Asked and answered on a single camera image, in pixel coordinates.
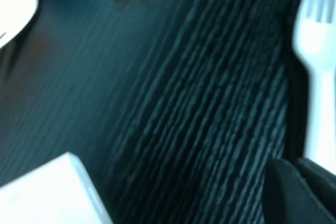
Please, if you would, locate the grey plastic fork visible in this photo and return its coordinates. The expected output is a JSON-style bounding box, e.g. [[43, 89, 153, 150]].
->
[[291, 0, 336, 164]]

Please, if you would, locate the pink plastic fork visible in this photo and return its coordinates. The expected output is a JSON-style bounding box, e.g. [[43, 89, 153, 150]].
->
[[0, 0, 40, 49]]

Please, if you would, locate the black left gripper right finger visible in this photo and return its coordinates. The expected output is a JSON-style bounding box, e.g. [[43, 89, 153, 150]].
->
[[295, 157, 336, 216]]

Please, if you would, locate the white charger block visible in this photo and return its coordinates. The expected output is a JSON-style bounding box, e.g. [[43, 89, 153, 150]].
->
[[0, 151, 113, 224]]

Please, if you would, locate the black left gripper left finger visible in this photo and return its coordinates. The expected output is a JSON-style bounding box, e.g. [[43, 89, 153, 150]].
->
[[262, 157, 336, 224]]

